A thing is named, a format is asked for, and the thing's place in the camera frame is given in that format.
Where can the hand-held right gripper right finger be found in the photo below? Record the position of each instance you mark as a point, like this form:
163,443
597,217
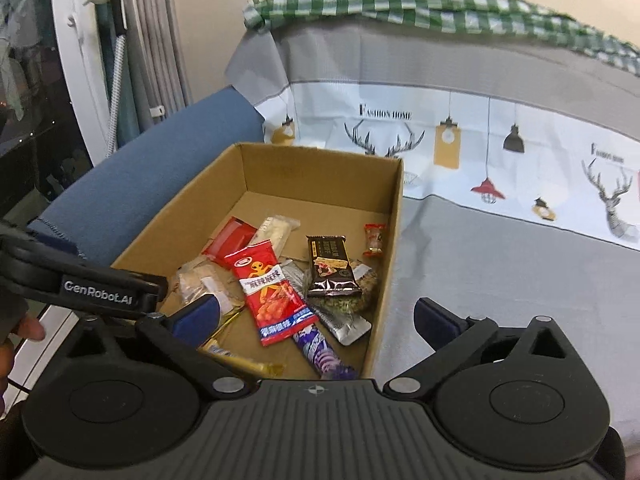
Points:
432,320

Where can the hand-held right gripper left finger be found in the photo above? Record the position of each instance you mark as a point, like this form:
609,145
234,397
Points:
197,317

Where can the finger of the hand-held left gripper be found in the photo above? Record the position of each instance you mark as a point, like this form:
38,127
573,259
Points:
150,295

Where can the clear snack packet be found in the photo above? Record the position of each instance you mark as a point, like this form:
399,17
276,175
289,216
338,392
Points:
200,280
367,285

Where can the gold snack packet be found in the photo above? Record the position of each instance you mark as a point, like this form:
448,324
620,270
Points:
235,357

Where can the red chili snack packet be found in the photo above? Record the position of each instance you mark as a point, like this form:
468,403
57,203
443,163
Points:
270,300

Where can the red square snack packet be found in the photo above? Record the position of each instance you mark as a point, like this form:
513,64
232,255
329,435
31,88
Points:
227,242

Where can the long silver snack packet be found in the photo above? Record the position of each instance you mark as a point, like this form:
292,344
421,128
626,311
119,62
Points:
345,327

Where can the small orange candy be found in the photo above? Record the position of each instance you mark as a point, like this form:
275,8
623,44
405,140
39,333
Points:
375,241

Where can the beige snack bar packet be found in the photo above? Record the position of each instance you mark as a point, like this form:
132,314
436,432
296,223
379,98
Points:
274,232

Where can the purple candy bar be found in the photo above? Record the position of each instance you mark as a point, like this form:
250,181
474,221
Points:
322,355

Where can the dark chocolate packet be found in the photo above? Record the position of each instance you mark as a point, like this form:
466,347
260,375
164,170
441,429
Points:
330,265

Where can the brown cardboard box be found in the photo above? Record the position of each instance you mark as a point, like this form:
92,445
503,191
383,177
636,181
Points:
320,180

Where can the person's left hand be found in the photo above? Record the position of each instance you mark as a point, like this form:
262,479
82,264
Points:
32,330

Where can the grey printed bed sheet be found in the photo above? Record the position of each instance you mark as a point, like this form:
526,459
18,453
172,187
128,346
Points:
500,270

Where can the blue denim cushion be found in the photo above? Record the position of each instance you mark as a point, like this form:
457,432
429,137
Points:
150,160

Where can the grey curtain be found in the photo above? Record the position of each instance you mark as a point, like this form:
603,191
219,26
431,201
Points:
155,50

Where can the green checked cloth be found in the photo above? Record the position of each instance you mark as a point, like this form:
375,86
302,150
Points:
375,0

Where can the white wall clip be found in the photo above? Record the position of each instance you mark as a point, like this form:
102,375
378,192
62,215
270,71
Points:
157,110

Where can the white door frame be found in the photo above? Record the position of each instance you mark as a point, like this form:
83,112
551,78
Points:
80,60

